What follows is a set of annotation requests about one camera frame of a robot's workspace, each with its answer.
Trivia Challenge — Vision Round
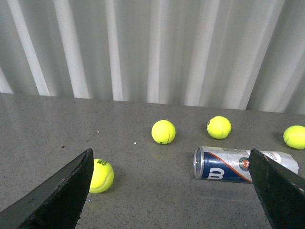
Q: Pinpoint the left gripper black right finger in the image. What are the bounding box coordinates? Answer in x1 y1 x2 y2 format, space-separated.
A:
249 149 305 229

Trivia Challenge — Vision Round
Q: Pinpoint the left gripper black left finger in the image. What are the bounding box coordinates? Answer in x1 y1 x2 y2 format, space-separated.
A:
0 148 94 229

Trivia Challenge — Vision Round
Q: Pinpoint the clear Wilson tennis ball can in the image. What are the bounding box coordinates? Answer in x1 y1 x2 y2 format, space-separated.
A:
193 146 299 184

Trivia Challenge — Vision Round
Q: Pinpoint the yellow tennis ball near left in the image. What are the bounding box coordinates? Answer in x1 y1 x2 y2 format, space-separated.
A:
89 158 114 193

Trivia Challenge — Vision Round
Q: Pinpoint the yellow tennis ball behind can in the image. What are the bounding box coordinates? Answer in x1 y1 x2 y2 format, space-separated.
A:
283 125 305 150

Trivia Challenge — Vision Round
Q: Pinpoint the yellow tennis ball black logo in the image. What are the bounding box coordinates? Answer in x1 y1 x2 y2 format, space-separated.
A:
207 116 232 139

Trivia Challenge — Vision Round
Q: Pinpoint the yellow tennis ball far left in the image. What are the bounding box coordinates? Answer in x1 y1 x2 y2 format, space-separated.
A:
151 120 176 145

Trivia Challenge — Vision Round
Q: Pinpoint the white pleated curtain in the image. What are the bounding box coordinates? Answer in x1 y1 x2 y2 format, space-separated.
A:
0 0 305 114

